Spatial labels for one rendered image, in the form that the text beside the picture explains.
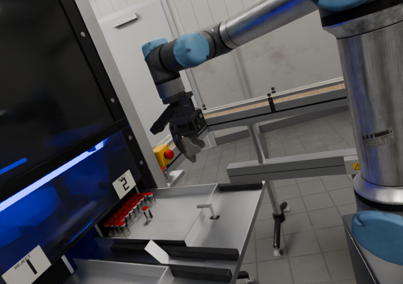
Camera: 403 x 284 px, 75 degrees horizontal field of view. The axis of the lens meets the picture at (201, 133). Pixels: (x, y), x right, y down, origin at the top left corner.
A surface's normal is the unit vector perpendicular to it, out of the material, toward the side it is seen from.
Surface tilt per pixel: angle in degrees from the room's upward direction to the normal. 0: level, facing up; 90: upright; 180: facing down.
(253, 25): 111
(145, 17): 90
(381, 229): 98
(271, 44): 90
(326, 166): 90
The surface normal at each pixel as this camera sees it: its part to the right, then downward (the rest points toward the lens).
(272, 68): -0.15, 0.34
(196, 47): 0.67, -0.02
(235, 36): -0.47, 0.73
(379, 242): -0.62, 0.55
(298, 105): -0.38, 0.40
